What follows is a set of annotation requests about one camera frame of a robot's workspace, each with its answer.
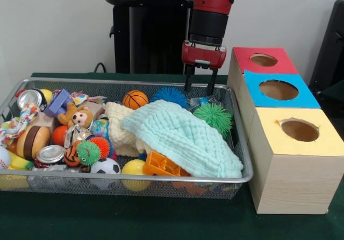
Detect crushed clear plastic bottle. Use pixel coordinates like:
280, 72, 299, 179
187, 96, 225, 112

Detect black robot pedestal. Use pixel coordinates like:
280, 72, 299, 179
104, 0, 203, 75

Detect mint green waffle cloth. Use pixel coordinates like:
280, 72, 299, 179
120, 99, 245, 178

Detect dark green tablecloth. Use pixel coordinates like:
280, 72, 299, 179
319, 80, 344, 117
0, 72, 344, 240

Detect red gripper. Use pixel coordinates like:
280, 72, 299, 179
181, 41, 227, 96

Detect orange plastic brick toy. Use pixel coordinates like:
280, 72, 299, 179
142, 150, 192, 177

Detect green spiky rubber ball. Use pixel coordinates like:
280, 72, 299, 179
193, 102, 233, 138

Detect thin black cable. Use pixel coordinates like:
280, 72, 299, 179
94, 61, 108, 74

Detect small orange basketball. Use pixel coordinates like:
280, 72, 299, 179
123, 90, 149, 110

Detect brown plush monkey toy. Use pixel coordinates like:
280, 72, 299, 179
58, 102, 94, 129

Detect yellow plastic ball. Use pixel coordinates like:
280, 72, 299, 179
121, 159, 153, 192

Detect wooden box with three holes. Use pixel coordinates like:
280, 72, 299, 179
227, 46, 344, 214

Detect green spiky creature toy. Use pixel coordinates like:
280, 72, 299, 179
76, 140, 102, 167

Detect small soccer ball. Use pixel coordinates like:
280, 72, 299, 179
90, 158, 121, 190

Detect cream waffle cloth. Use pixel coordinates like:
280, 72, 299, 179
103, 101, 148, 157

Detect blue spiky rubber ball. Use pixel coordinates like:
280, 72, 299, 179
149, 87, 188, 109

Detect black upright panel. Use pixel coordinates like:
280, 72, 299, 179
309, 0, 344, 90

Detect wire mesh metal bin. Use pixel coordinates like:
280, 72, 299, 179
0, 78, 254, 201

